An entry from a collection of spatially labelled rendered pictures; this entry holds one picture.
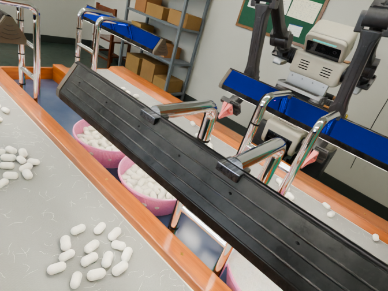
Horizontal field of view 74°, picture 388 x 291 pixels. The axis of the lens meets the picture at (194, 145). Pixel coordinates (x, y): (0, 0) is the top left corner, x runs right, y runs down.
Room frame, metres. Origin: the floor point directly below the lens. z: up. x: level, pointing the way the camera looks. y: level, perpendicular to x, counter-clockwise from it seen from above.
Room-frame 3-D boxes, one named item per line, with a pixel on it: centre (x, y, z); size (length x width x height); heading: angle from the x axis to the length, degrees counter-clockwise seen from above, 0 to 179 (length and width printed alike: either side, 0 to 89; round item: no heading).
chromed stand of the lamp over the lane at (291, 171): (0.72, -0.25, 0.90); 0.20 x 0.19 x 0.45; 57
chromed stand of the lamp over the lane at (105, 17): (1.25, 0.56, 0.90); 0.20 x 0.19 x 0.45; 57
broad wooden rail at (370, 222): (1.25, -0.08, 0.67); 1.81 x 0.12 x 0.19; 57
